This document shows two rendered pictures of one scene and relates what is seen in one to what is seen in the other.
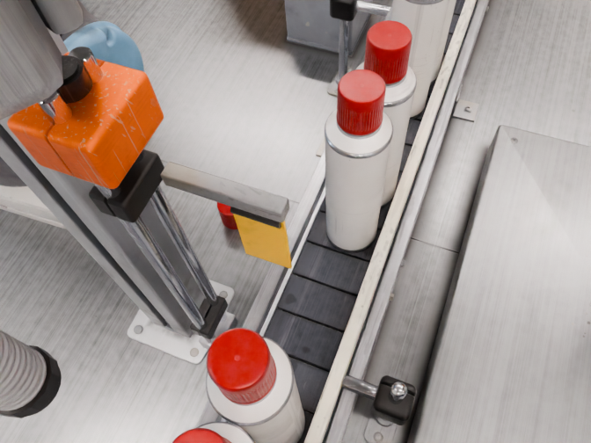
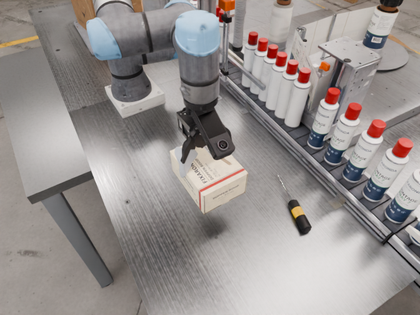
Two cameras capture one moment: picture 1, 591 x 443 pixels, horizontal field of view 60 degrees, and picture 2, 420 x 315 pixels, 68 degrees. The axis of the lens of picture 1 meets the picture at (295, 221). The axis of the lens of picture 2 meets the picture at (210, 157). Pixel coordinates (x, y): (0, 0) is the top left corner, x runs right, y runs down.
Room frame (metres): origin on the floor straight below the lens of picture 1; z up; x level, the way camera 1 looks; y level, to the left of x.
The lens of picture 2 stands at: (-0.36, 0.98, 1.58)
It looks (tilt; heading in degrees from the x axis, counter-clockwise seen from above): 48 degrees down; 303
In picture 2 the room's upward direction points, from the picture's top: straight up
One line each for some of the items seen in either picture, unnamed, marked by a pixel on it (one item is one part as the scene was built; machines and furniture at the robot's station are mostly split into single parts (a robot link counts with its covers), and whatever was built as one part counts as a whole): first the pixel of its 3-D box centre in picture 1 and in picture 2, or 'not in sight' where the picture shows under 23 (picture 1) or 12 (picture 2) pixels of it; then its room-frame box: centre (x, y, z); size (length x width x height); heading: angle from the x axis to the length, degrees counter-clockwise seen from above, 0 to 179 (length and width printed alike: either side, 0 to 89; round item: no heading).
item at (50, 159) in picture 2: not in sight; (118, 81); (0.60, 0.23, 0.81); 0.90 x 0.90 x 0.04; 65
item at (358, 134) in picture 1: (355, 172); (222, 37); (0.25, -0.06, 0.98); 0.05 x 0.05 x 0.20
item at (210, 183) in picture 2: not in sight; (207, 171); (-0.08, 0.56, 0.99); 0.16 x 0.12 x 0.07; 155
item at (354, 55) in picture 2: not in sight; (349, 51); (-0.25, 0.09, 1.14); 0.14 x 0.11 x 0.01; 152
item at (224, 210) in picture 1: (233, 209); not in sight; (0.31, 0.07, 0.85); 0.03 x 0.03 x 0.03
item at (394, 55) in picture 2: not in sight; (370, 50); (-0.26, -0.47, 0.89); 0.31 x 0.31 x 0.01
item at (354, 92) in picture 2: not in sight; (334, 90); (-0.24, 0.10, 1.01); 0.14 x 0.13 x 0.26; 152
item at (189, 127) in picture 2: not in sight; (199, 116); (-0.05, 0.55, 1.14); 0.09 x 0.08 x 0.12; 155
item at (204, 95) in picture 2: not in sight; (199, 86); (-0.06, 0.56, 1.22); 0.08 x 0.08 x 0.05
